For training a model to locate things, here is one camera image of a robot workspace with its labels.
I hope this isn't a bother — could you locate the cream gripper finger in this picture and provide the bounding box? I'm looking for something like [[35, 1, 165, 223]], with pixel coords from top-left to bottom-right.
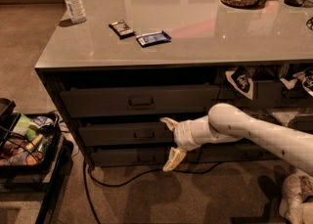
[[162, 148, 187, 172], [160, 117, 179, 131]]

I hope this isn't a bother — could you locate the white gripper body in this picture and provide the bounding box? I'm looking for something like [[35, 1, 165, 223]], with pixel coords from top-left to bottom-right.
[[173, 120, 204, 151]]

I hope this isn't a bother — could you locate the grey drawer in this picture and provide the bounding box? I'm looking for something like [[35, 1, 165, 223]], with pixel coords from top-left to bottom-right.
[[282, 114, 313, 132], [78, 122, 173, 146], [60, 84, 219, 117], [218, 80, 313, 109], [90, 146, 170, 167], [184, 141, 277, 163]]

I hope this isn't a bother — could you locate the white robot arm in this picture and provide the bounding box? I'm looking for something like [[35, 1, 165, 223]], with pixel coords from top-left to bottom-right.
[[160, 103, 313, 175]]

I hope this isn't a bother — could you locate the grey drawer cabinet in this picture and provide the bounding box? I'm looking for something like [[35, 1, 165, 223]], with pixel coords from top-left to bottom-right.
[[35, 0, 313, 167]]

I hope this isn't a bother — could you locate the blue snack packet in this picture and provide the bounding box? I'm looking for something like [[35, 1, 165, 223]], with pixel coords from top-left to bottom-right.
[[136, 31, 171, 47]]

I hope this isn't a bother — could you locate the black snack packet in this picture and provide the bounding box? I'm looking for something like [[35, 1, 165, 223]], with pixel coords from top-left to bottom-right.
[[109, 20, 135, 39]]

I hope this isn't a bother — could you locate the green snack bag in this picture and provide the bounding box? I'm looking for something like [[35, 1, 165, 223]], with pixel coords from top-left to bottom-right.
[[13, 114, 54, 141]]

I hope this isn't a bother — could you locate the black floor cable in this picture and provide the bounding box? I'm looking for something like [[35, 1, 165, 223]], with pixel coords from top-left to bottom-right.
[[82, 158, 226, 224]]

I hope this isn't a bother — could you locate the black wire basket cart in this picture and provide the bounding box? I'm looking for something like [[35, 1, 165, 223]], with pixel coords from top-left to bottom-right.
[[0, 98, 73, 224]]

